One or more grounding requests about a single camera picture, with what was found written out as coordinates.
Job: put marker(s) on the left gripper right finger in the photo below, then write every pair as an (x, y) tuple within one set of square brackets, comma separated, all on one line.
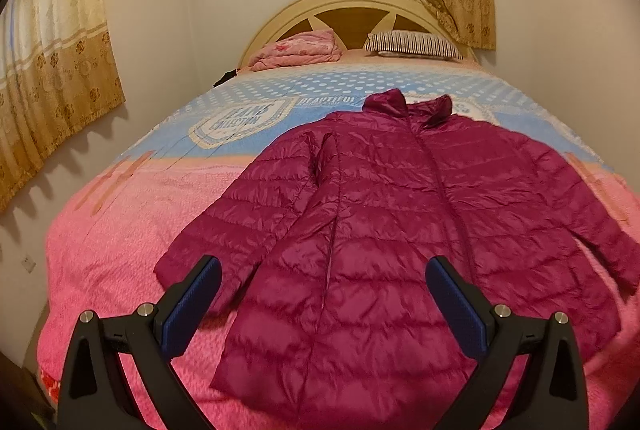
[(552, 391)]

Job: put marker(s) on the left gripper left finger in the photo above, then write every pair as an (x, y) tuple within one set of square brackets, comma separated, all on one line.
[(95, 393)]

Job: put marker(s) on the magenta quilted puffer jacket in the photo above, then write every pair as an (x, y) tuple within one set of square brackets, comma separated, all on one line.
[(324, 239)]

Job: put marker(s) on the pink and blue bedspread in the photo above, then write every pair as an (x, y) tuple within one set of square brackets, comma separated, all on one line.
[(102, 247)]

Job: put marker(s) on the beige curtain left window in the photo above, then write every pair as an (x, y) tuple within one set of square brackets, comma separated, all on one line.
[(58, 75)]

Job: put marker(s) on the striped pillow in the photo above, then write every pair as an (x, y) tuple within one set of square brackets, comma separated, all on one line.
[(412, 44)]

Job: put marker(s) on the folded pink blanket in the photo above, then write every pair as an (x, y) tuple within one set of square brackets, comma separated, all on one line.
[(300, 49)]

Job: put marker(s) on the cream wooden headboard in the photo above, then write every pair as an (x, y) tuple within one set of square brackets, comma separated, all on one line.
[(351, 20)]

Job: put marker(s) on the white wall outlet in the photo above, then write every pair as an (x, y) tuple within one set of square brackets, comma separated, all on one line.
[(28, 264)]

